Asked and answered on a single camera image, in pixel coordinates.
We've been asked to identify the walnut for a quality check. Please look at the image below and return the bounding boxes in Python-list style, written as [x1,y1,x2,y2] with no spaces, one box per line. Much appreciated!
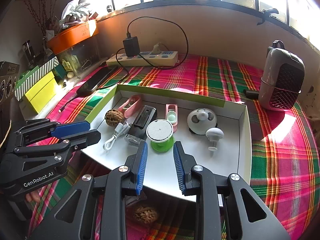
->
[132,204,159,225]
[105,109,124,127]

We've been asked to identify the white usb cable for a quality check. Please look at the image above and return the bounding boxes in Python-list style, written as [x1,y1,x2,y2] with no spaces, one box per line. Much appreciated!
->
[102,121,132,152]

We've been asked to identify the green spool with white top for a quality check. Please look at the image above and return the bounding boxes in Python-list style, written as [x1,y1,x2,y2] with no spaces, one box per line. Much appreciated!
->
[146,119,175,152]

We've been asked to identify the yellow box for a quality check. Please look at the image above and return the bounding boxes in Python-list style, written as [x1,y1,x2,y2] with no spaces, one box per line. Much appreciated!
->
[23,71,58,114]

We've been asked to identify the green striped box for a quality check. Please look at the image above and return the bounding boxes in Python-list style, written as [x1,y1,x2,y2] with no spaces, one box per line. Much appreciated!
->
[14,56,59,101]

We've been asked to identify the walnut in tray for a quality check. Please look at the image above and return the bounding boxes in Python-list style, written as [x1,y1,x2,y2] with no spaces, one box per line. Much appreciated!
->
[105,109,124,127]

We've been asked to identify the black speaker box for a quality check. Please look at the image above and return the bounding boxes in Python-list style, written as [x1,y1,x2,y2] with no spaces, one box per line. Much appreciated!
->
[0,61,20,105]

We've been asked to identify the pink nail clipper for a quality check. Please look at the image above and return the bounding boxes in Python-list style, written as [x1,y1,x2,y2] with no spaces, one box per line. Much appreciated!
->
[118,95,142,119]

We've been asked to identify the white cardboard box tray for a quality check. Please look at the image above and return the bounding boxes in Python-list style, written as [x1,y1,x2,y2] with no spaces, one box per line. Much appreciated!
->
[83,85,252,183]

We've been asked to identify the white mushroom shaped hook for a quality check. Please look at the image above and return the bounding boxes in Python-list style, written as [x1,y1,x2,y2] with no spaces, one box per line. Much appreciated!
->
[206,127,224,152]

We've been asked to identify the glass tank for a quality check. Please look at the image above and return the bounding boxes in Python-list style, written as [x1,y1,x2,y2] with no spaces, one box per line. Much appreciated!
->
[57,36,99,76]

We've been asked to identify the black silver lighter gadget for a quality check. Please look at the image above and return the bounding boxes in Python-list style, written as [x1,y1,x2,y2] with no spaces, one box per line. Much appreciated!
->
[125,105,157,146]

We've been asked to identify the orange box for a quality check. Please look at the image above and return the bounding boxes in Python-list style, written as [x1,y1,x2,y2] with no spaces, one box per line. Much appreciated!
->
[47,20,99,55]

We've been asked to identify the white round mini fan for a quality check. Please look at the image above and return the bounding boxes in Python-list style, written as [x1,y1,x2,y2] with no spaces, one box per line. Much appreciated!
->
[187,108,217,135]

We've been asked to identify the pink small case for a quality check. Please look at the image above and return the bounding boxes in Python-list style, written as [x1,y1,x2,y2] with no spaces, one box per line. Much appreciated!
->
[165,104,178,132]

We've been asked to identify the dried branches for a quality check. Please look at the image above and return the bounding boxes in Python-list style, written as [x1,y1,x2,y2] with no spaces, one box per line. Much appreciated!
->
[22,0,57,36]

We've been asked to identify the small black object by heater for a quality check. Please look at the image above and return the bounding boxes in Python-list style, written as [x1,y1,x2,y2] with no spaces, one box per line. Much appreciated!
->
[243,89,259,100]

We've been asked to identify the black charger adapter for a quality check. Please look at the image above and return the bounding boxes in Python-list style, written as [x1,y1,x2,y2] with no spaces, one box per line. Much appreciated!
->
[123,33,140,57]

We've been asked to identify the papers and plant pile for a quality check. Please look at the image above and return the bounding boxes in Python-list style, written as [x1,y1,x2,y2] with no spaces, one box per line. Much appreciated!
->
[59,0,99,29]

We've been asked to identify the white power strip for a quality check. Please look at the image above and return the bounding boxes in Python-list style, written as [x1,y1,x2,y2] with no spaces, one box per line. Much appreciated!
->
[106,51,178,67]

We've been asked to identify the grey portable heater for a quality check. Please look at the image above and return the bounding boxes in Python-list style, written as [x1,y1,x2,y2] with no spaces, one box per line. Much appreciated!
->
[258,40,305,111]

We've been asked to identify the short black usb cable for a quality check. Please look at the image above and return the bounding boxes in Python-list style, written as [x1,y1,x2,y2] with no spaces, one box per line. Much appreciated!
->
[58,95,81,113]

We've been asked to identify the black charger cable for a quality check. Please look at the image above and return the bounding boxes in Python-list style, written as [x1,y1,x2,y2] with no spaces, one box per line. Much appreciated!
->
[97,16,189,91]

